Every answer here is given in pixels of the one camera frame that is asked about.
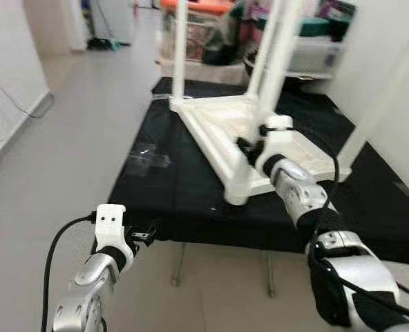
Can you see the clear plastic container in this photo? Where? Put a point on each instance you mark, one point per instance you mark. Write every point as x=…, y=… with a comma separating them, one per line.
x=318, y=55

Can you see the beige cloth covered platform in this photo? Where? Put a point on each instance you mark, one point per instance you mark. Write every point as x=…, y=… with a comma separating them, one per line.
x=204, y=72

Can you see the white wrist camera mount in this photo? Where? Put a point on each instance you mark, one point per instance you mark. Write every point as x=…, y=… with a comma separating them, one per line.
x=111, y=221
x=277, y=135

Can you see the metal folding table frame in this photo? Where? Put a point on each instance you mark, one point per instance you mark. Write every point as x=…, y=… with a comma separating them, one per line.
x=270, y=273

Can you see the glossy black bag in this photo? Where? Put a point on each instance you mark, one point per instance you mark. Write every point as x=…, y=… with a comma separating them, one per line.
x=222, y=41

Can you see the clear box with orange lid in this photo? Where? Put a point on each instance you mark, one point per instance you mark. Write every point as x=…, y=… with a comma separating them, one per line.
x=204, y=7

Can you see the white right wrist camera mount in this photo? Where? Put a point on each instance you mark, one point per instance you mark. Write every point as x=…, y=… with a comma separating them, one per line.
x=277, y=135

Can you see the green black floor mop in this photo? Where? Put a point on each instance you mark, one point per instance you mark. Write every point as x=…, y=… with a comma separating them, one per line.
x=108, y=45

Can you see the green round pot lid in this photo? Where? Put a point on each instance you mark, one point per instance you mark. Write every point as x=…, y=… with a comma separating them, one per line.
x=315, y=26

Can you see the black tablecloth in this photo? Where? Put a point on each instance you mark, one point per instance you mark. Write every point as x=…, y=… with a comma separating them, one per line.
x=177, y=194

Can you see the white plastic table top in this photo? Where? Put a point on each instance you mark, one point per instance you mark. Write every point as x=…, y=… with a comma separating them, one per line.
x=211, y=121

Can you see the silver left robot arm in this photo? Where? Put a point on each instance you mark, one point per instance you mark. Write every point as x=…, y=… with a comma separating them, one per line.
x=87, y=290

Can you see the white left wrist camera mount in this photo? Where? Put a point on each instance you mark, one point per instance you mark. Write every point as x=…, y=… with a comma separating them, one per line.
x=111, y=221

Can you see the clear tape strip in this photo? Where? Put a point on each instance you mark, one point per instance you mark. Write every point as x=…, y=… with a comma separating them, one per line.
x=149, y=155

